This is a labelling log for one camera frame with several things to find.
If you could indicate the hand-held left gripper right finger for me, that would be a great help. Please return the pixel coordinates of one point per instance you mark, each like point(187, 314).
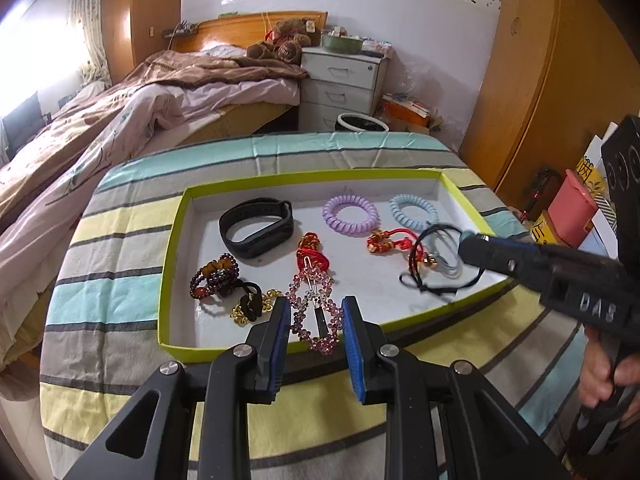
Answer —
point(355, 360)

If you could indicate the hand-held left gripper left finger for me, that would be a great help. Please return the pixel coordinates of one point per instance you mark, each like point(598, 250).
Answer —
point(272, 360)

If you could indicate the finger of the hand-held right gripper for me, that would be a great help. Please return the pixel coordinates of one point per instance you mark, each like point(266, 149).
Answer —
point(575, 290)
point(510, 244)

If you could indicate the pink rhinestone hair clip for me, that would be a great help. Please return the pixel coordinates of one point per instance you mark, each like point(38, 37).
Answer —
point(305, 310)

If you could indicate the green-edged white tray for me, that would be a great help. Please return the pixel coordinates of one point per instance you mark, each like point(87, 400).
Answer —
point(310, 210)

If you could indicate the person's right hand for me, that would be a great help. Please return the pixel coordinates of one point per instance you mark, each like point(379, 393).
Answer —
point(595, 370)

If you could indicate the yellow box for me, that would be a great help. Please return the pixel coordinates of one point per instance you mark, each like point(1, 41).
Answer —
point(542, 230)

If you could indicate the white cardboard sheets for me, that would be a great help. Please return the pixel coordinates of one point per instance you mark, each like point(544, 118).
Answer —
point(597, 147)

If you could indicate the pink bin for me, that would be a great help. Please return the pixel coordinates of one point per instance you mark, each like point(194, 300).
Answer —
point(570, 210)

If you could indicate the red knot gold charm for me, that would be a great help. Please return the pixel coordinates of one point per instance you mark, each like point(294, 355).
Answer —
point(317, 260)

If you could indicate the black wristband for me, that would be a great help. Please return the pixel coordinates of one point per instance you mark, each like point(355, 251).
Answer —
point(260, 247)

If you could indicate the large wooden wardrobe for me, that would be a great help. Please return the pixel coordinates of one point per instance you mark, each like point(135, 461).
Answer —
point(550, 60)

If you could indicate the orange box with books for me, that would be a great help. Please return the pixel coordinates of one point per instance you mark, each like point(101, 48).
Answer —
point(405, 112)

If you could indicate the striped tablecloth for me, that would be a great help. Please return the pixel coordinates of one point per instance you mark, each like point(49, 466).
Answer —
point(115, 270)

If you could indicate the black white-rimmed bin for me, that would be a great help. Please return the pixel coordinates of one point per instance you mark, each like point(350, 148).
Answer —
point(350, 125)

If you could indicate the white nightstand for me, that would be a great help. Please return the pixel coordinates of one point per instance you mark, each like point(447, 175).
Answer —
point(340, 90)

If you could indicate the pile of small boxes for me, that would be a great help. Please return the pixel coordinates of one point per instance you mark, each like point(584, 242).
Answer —
point(376, 47)

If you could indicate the wooden bed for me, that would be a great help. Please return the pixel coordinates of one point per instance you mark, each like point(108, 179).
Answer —
point(245, 115)

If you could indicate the pink floral duvet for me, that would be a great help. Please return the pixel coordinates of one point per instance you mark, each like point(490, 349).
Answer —
point(90, 175)

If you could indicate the brown teddy bear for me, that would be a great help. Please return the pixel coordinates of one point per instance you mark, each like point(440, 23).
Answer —
point(287, 50)

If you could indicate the brown blanket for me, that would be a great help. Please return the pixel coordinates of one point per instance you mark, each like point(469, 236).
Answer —
point(200, 67)

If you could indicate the power strip with plugs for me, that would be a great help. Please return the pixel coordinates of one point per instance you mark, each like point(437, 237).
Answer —
point(180, 30)

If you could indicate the black chair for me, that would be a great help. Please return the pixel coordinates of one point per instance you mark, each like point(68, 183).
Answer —
point(22, 120)

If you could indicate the narrow wooden cabinet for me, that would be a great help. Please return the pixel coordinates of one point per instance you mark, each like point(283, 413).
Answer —
point(150, 10)

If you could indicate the floral curtain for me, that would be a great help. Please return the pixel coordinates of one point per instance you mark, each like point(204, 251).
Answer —
point(90, 20)

